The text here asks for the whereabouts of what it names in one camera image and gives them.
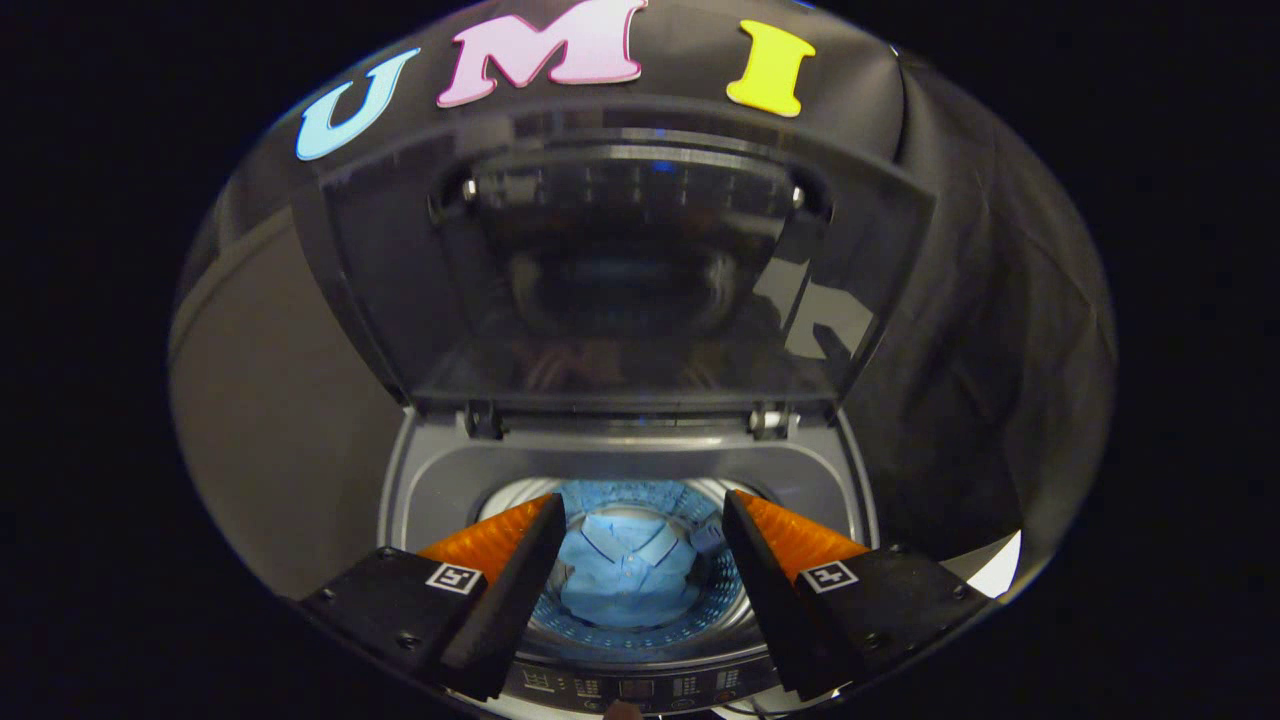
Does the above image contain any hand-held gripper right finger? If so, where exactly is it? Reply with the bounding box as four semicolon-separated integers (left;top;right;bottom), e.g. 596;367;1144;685
722;490;993;701

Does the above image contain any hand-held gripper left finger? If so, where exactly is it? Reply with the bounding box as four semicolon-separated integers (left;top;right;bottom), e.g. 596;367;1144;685
300;492;568;703

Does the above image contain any light blue polo shirt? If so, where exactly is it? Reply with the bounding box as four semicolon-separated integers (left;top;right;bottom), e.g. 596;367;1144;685
558;510;726;629

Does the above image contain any dark glass washing machine lid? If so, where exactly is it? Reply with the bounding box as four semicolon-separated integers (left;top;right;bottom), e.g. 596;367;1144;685
290;105;938;421

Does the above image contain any black backdrop cloth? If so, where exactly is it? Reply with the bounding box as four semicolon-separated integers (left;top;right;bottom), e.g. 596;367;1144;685
170;0;1118;601

